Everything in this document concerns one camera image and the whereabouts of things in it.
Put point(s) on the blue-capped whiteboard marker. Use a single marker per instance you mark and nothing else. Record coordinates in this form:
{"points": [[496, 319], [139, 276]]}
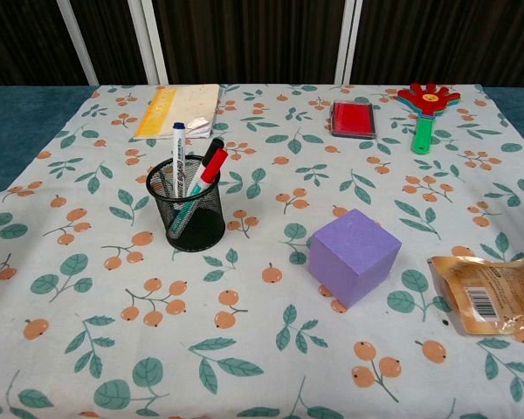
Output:
{"points": [[178, 148]]}

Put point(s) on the brown snack pouch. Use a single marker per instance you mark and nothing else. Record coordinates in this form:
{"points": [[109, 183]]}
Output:
{"points": [[484, 297]]}

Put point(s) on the red-capped whiteboard marker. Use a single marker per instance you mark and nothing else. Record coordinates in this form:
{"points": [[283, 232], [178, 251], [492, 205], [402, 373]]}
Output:
{"points": [[213, 168]]}

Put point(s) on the floral fruit-print tablecloth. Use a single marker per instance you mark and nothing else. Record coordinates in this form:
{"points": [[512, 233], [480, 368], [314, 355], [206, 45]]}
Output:
{"points": [[262, 349]]}

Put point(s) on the purple foam cube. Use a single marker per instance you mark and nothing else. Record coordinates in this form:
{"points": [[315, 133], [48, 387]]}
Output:
{"points": [[349, 262]]}

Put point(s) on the black mesh pen holder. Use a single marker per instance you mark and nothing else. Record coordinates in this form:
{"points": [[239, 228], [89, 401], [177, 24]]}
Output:
{"points": [[201, 233]]}

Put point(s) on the colourful hand clapper toy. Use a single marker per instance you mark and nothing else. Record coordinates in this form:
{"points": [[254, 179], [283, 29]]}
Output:
{"points": [[428, 98]]}

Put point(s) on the red ink pad case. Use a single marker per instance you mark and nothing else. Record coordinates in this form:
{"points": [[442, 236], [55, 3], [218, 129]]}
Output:
{"points": [[353, 118]]}

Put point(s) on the yellow and cream notebook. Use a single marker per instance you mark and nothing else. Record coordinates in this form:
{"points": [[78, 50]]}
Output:
{"points": [[174, 109]]}

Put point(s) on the white metal frame post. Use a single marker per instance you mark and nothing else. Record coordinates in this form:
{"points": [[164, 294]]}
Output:
{"points": [[76, 41], [348, 41]]}

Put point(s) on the white double frame post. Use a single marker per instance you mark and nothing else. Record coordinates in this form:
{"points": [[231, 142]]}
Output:
{"points": [[150, 41]]}

